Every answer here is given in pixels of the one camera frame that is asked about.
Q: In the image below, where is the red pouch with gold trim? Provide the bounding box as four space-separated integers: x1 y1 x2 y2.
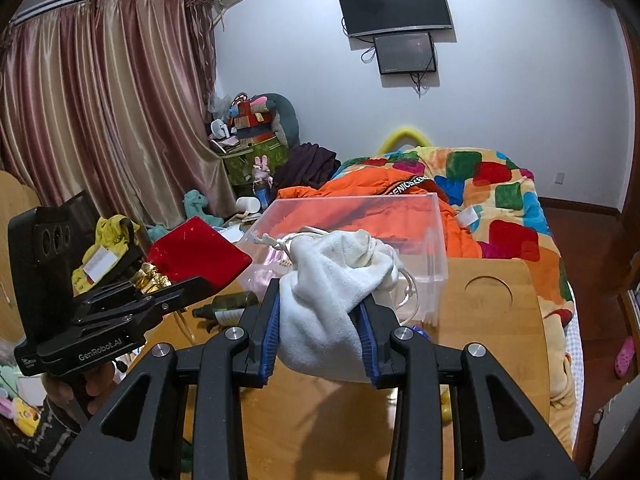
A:
145 217 252 294

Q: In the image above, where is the white drawstring cloth bag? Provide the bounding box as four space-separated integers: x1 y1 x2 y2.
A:
253 228 418 382

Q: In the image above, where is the left hand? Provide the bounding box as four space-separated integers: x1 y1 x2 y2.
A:
41 362 117 422

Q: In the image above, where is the small gold red apple ornament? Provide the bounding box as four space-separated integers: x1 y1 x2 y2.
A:
440 386 452 426

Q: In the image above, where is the yellow cloth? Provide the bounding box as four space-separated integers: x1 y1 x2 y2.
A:
72 214 140 296

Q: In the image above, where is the white storage drawer unit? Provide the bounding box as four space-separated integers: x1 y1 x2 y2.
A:
589 377 639 479

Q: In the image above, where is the pink croc shoe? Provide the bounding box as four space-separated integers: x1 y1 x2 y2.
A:
614 336 636 378

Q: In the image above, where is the blue foil packet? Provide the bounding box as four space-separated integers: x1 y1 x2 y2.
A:
411 325 432 341

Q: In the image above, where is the dark green spray bottle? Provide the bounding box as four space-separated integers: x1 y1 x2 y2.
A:
191 292 259 332

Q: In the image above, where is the teal rocking horse toy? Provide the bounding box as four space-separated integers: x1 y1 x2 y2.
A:
145 190 224 243

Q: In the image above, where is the pink macaron-shaped case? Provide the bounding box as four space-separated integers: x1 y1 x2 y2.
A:
238 248 293 300

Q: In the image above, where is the pink striped curtain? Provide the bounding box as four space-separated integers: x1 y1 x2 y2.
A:
1 0 235 227

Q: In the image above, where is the clear plastic storage bin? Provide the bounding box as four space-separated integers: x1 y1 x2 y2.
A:
236 193 448 328

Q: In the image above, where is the colourful patchwork blanket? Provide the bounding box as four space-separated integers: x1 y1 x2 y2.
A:
324 146 584 452

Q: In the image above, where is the pile of toys and boxes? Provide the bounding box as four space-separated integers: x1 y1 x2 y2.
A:
207 92 299 186

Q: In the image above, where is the orange down jacket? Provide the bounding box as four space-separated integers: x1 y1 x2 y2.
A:
277 167 482 259

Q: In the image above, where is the dark purple garment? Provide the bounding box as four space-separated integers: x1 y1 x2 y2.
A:
271 143 341 200

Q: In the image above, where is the yellow plush headboard toy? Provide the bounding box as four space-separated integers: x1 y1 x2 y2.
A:
378 126 432 155

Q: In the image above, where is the small wall monitor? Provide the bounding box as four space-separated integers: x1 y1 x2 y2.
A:
373 32 437 75

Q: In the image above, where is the large wall television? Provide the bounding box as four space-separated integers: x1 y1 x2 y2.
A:
338 0 452 37

